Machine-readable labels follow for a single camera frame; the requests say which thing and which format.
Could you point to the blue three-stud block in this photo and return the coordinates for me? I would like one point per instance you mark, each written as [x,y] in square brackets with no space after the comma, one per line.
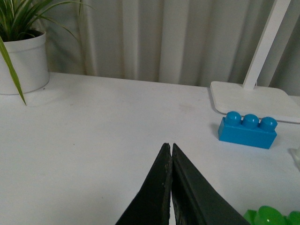
[247,130]

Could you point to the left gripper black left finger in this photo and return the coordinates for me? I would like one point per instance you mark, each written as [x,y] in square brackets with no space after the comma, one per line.
[151,205]

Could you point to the green potted plant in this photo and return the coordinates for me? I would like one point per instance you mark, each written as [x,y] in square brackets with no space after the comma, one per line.
[16,20]

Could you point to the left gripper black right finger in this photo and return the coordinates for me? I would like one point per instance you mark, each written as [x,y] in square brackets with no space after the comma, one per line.
[195,201]

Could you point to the grey curtain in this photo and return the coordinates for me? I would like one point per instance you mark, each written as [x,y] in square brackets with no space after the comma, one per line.
[192,42]

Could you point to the green block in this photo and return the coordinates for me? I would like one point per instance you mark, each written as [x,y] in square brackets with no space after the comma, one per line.
[267,215]

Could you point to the white desk lamp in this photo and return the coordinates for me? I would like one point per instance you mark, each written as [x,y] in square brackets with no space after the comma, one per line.
[247,97]

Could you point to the white plant pot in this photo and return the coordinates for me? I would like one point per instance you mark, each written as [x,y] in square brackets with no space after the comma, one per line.
[28,58]

